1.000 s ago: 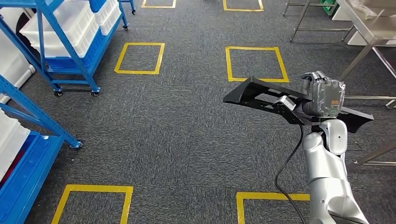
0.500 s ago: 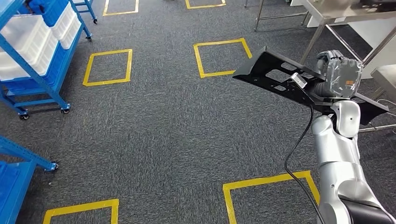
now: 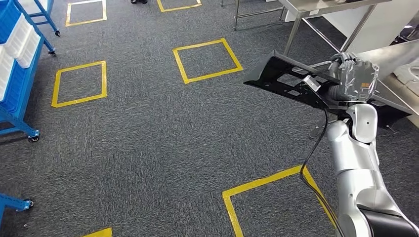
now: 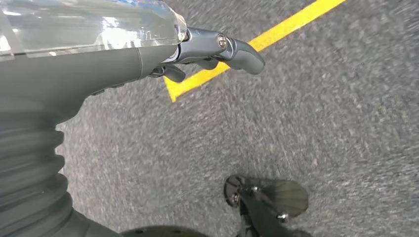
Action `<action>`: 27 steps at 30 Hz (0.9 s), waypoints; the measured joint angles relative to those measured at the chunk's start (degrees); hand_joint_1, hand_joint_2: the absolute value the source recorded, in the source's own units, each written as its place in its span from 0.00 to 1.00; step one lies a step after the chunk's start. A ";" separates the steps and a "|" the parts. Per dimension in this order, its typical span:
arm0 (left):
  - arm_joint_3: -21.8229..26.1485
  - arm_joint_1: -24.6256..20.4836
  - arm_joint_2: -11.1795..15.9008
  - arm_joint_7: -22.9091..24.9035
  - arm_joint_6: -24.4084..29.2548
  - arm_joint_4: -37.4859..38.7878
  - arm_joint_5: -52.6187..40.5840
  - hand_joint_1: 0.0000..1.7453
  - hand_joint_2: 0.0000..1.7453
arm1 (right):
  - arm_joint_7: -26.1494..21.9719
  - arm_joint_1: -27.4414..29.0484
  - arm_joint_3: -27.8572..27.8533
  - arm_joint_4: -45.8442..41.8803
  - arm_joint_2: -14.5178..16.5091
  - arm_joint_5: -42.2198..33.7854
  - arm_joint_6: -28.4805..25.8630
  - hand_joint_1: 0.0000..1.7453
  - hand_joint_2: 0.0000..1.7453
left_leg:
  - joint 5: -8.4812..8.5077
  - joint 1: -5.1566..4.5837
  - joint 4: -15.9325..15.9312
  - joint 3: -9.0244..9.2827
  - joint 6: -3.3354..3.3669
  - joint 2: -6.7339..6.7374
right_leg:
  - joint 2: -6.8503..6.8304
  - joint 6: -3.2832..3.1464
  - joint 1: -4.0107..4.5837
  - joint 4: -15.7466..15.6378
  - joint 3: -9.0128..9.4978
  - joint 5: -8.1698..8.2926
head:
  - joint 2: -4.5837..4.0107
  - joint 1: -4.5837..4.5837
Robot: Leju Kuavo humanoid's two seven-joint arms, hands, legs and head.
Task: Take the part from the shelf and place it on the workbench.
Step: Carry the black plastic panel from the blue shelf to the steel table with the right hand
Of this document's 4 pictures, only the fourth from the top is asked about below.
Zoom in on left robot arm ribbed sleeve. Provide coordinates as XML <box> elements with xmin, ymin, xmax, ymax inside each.
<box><xmin>0</xmin><ymin>111</ymin><xmax>123</xmax><ymax>237</ymax></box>

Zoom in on yellow floor tape square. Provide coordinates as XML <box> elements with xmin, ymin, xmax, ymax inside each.
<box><xmin>164</xmin><ymin>0</ymin><xmax>348</xmax><ymax>103</ymax></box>

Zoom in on black robot foot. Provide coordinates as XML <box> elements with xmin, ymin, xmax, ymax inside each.
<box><xmin>223</xmin><ymin>174</ymin><xmax>310</xmax><ymax>237</ymax></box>

